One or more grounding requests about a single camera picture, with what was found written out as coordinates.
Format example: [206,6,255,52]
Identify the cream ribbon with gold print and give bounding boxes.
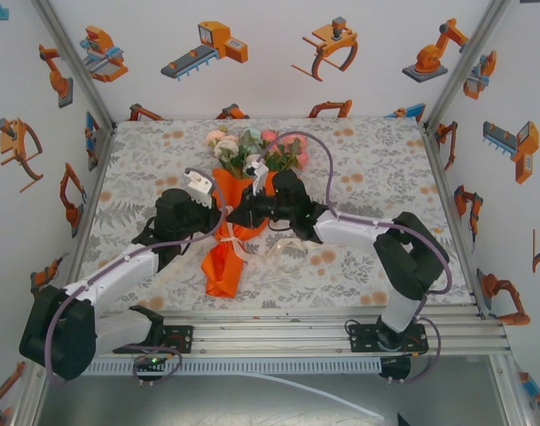
[158,221,307,285]

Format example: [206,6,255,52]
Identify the pink fake flower stem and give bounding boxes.
[276,135,309,174]
[260,128,282,156]

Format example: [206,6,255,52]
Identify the orange wrapping paper sheet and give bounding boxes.
[201,167,270,299]

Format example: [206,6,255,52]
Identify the mint fake flower stem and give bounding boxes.
[238,126,264,161]

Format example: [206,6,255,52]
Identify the peach fake flower stem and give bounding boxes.
[205,127,240,174]

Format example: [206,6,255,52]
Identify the floral patterned table mat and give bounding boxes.
[69,117,479,312]

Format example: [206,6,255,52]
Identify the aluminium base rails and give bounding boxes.
[27,305,513,359]

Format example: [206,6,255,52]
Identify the small board with green light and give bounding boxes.
[134,354,168,376]

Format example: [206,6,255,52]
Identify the thin white tube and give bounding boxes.
[245,371,386,421]

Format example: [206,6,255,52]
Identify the black connector box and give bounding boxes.
[379,356,412,385]

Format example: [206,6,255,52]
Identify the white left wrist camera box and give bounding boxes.
[183,170,216,209]

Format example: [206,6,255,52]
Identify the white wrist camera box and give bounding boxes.
[183,170,216,209]
[242,160,270,195]

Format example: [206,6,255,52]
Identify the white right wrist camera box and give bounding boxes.
[242,160,270,195]

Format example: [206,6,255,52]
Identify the aluminium side rail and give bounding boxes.
[63,122,118,320]
[422,122,490,320]

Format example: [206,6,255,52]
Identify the white slotted cable duct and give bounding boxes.
[81,358,382,377]

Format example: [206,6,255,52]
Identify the aluminium frame post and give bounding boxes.
[29,0,118,130]
[424,0,514,130]

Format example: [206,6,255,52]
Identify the aluminium frame leg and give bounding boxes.
[10,376,49,426]
[489,354,536,426]

